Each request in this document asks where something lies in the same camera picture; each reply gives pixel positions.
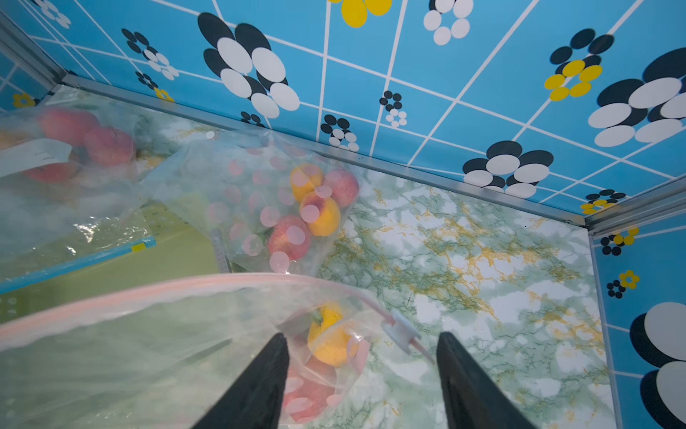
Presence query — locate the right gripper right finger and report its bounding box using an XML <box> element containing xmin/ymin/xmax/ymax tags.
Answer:
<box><xmin>436</xmin><ymin>332</ymin><xmax>533</xmax><ymax>429</ymax></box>

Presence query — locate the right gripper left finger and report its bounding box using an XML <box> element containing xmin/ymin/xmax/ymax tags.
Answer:
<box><xmin>194</xmin><ymin>332</ymin><xmax>289</xmax><ymax>428</ymax></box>

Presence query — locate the pale green plastic basket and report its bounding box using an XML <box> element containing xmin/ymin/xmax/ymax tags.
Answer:
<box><xmin>1</xmin><ymin>203</ymin><xmax>223</xmax><ymax>324</ymax></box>

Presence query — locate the pink red peach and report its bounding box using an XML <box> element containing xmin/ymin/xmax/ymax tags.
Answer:
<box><xmin>83</xmin><ymin>127</ymin><xmax>135</xmax><ymax>166</ymax></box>

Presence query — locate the clear zip-top bag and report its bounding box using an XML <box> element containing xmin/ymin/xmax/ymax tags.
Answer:
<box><xmin>1</xmin><ymin>97</ymin><xmax>154</xmax><ymax>293</ymax></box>

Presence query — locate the pink peach front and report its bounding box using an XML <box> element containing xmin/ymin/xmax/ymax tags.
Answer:
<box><xmin>282</xmin><ymin>357</ymin><xmax>337</xmax><ymax>424</ymax></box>

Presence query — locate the pink peach centre back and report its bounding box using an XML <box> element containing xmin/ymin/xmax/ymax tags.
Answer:
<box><xmin>268</xmin><ymin>216</ymin><xmax>311</xmax><ymax>261</ymax></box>

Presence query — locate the plain yellow peach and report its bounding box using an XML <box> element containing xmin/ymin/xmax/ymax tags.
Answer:
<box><xmin>289</xmin><ymin>164</ymin><xmax>324</xmax><ymax>203</ymax></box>

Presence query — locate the pink peach right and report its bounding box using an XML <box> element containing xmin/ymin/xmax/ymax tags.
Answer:
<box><xmin>324</xmin><ymin>169</ymin><xmax>360</xmax><ymax>208</ymax></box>

